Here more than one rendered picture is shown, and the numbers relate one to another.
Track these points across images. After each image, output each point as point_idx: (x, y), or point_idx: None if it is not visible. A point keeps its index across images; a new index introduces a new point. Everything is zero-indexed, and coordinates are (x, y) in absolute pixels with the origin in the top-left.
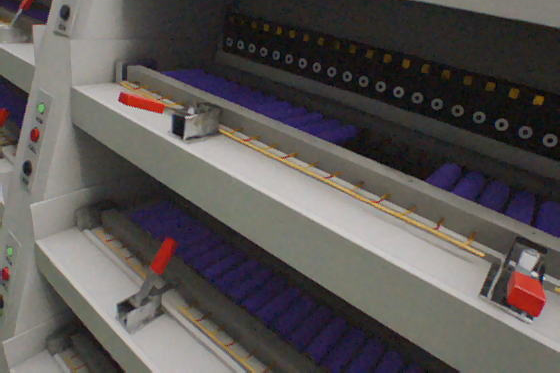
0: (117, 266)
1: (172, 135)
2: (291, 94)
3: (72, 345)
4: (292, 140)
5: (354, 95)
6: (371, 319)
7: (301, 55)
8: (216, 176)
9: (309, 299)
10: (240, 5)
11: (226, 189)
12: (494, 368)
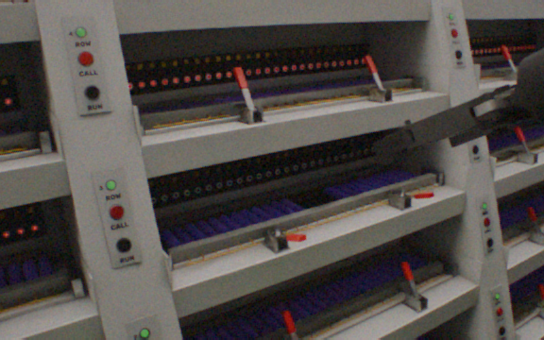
0: None
1: (280, 252)
2: (232, 205)
3: None
4: (310, 215)
5: (259, 185)
6: (328, 276)
7: (216, 181)
8: (318, 247)
9: (308, 293)
10: None
11: (324, 248)
12: (413, 225)
